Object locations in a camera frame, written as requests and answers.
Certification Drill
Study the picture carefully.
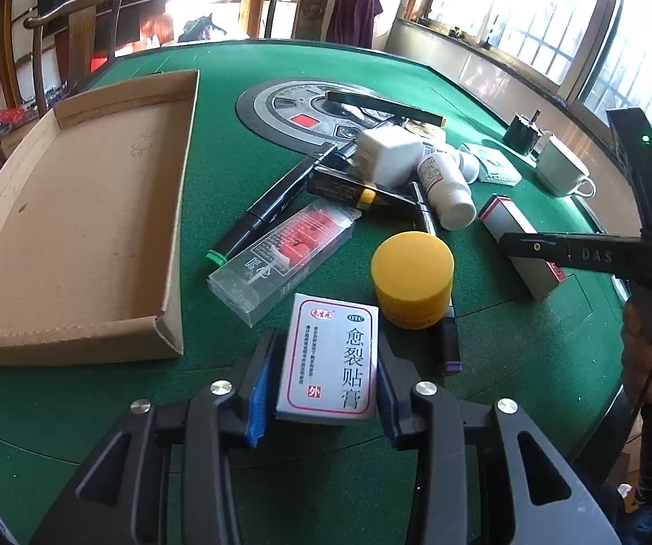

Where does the white red long box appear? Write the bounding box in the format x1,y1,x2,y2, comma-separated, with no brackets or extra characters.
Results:
478,193,566,302

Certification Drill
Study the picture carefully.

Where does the black marker purple cap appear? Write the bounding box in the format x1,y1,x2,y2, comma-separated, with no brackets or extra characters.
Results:
406,180,463,377

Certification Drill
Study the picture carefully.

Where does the tissue packet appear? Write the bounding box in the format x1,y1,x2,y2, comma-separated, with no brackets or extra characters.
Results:
461,144,522,187

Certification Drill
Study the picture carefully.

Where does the white medicine box red border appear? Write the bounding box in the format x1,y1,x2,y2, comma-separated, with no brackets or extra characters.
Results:
276,293,379,426

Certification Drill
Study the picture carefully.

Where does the white pill bottle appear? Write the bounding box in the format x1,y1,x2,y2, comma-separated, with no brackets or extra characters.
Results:
417,151,476,230

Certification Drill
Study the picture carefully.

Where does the yellow round jar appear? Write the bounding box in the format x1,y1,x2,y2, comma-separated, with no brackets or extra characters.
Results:
370,231,455,330

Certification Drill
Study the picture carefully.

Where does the white square block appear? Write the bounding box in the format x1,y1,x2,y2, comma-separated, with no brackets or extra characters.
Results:
353,124,423,188

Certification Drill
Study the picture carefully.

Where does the clear box with red items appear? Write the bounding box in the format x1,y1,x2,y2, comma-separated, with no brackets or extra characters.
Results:
208,199,362,327

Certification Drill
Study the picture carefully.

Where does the long black stick gold tip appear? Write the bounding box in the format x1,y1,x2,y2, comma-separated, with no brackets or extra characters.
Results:
325,90,447,128

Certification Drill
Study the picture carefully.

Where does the black box yellow band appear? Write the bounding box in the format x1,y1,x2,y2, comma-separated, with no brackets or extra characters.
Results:
306,165,417,218

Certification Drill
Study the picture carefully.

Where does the black marker green cap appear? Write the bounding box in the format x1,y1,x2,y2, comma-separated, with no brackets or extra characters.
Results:
205,143,337,268

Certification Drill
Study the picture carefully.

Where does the person's hand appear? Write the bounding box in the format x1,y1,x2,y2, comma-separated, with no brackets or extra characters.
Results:
622,302,652,405

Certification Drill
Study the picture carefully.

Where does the white ceramic mug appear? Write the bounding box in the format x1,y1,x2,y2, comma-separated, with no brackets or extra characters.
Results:
535,135,597,198

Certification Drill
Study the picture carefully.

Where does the dark green cup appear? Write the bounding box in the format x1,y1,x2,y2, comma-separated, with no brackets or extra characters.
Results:
502,109,543,156

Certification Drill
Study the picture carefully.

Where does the brown cardboard tray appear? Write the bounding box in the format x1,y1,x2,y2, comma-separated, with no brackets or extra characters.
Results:
0,70,199,367

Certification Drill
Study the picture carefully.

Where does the round table centre console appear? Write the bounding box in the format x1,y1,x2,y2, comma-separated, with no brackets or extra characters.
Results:
236,78,417,158

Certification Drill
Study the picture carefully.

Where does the purple cloth on chair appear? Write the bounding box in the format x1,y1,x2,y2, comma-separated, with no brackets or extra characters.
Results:
326,0,383,50

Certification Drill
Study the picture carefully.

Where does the wooden chair far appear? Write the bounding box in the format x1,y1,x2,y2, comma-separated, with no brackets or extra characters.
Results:
263,0,331,42

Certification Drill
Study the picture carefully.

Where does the wooden chair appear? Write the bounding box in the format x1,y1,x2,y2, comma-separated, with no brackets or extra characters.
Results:
23,0,123,117
263,0,331,42

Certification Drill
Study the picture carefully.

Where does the wooden chair left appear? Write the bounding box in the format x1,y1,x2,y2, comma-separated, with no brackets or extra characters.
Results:
23,0,123,117

